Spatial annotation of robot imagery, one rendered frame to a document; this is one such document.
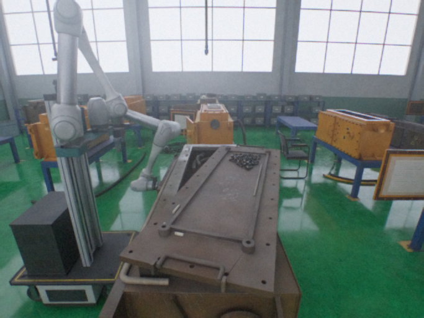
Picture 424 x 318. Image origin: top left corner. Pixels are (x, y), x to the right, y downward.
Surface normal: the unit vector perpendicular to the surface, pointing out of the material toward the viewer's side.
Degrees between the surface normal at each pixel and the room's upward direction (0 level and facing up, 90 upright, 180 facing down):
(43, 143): 90
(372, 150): 90
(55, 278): 0
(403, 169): 90
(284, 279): 0
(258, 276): 0
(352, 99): 90
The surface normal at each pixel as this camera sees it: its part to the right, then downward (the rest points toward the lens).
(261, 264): 0.00, -0.95
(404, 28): 0.01, 0.33
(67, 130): 0.44, 0.39
